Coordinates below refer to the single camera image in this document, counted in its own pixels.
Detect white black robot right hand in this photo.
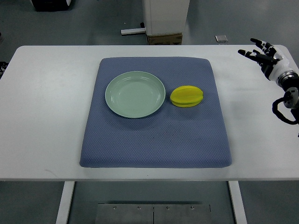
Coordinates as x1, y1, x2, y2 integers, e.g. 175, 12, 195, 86
238, 38, 295, 82

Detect yellow starfruit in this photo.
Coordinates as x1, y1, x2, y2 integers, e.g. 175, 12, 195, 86
170, 85, 204, 108

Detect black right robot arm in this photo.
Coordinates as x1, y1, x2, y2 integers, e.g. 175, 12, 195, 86
272, 71, 299, 125

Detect small grey floor plate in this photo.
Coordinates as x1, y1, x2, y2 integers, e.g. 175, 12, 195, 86
215, 35, 228, 43

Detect light green plate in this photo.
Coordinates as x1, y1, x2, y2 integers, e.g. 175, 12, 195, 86
105, 71, 166, 119

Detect brown cardboard box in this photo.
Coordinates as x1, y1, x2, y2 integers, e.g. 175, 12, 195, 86
147, 33, 183, 45

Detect white metal floor bar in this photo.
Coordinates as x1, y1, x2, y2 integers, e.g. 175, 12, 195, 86
121, 28, 146, 35

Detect blue textured mat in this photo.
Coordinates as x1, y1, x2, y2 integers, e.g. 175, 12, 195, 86
79, 57, 232, 168

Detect white right table leg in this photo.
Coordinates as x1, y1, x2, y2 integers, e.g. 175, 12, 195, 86
228, 181, 247, 224

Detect white table leg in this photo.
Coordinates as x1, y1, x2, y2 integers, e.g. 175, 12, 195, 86
228, 181, 247, 224
56, 181, 75, 224

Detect white left table leg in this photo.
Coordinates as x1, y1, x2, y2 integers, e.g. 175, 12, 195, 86
56, 181, 75, 224

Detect black object at left edge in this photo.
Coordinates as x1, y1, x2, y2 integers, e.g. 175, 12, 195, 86
0, 62, 8, 75

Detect white pedestal cabinet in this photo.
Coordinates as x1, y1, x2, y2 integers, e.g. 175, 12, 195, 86
142, 0, 190, 36

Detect grey metal base plate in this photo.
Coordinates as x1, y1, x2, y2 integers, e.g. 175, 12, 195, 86
95, 204, 212, 224

